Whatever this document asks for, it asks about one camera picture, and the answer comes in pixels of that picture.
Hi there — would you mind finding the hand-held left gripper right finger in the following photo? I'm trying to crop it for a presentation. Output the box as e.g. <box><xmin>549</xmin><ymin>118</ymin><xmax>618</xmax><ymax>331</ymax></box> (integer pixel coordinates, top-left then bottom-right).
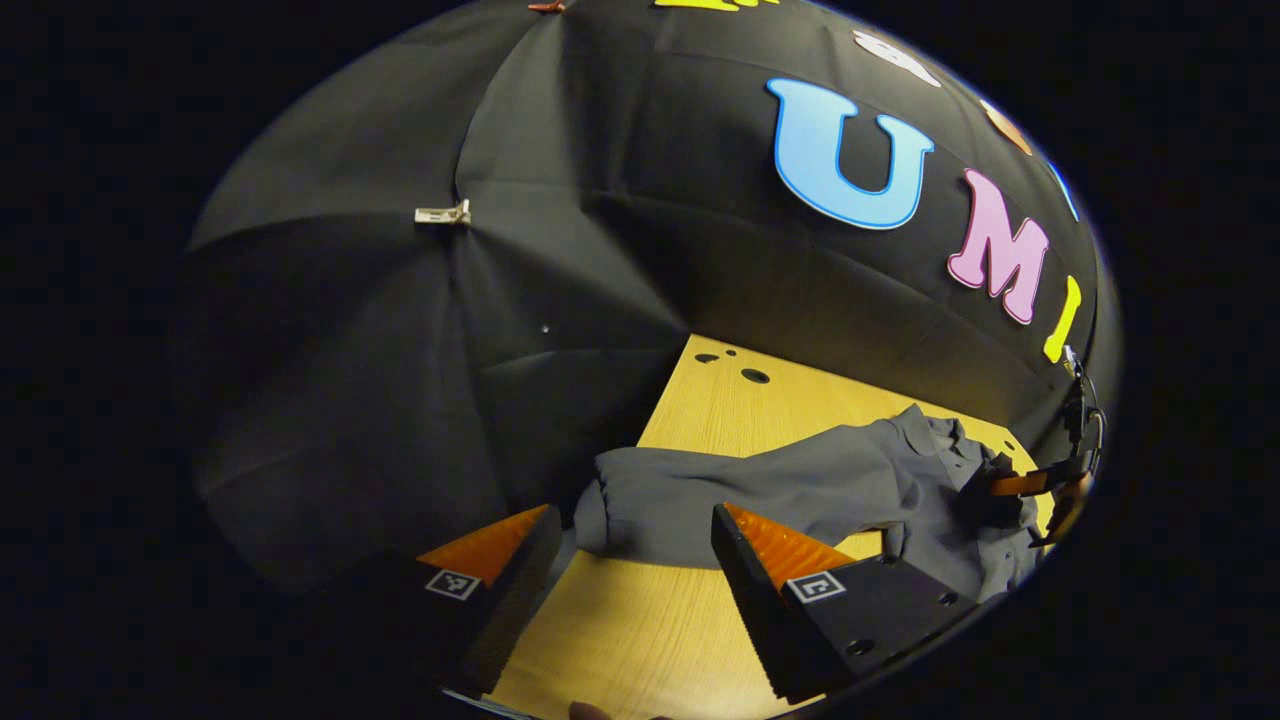
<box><xmin>712</xmin><ymin>503</ymin><xmax>986</xmax><ymax>706</ymax></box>

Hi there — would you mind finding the black backdrop cloth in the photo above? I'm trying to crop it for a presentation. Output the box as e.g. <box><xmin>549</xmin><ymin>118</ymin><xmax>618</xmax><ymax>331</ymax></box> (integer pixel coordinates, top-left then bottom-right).
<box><xmin>170</xmin><ymin>0</ymin><xmax>1101</xmax><ymax>601</ymax></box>

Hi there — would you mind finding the grey collared shirt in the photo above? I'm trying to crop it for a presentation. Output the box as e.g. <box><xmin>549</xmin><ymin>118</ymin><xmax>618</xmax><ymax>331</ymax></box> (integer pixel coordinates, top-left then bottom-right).
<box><xmin>575</xmin><ymin>405</ymin><xmax>1051</xmax><ymax>603</ymax></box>

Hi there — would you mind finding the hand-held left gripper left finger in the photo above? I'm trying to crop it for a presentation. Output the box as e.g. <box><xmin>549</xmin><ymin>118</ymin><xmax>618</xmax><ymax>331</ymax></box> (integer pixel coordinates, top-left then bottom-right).
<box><xmin>320</xmin><ymin>505</ymin><xmax>564</xmax><ymax>698</ymax></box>

